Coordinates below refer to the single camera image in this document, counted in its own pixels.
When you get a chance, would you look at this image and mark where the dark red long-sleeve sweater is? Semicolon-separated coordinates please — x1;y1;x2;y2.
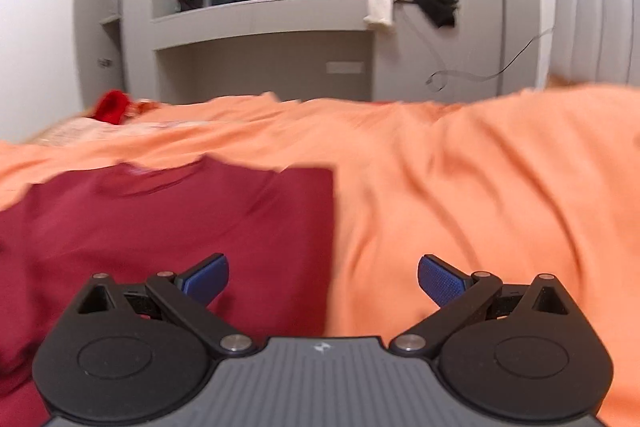
1;156;334;426

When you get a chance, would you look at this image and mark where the orange bed duvet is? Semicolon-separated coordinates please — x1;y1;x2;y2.
1;87;639;426

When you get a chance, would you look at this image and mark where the orange patterned cloth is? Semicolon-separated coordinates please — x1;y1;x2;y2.
125;100;164;119

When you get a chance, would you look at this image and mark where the floral patterned pillow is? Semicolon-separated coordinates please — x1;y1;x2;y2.
26;117;176;146

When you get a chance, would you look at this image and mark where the bright red knit hat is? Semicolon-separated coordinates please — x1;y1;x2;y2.
91;90;131;124

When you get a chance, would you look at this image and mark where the grey built-in wardrobe unit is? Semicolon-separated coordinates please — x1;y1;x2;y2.
72;0;544;108

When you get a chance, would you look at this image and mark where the black garment on desk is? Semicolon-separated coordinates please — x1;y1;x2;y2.
414;0;458;28

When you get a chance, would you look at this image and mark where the grey padded wooden headboard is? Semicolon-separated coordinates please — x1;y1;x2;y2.
547;0;639;88

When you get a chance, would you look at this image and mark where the open grey wardrobe door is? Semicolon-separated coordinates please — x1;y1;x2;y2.
74;0;124;107

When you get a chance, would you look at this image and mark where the white wall socket plate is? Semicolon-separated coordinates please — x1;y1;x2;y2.
326;62;364;75

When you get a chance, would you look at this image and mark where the black power cable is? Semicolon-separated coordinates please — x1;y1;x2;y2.
394;0;557;93

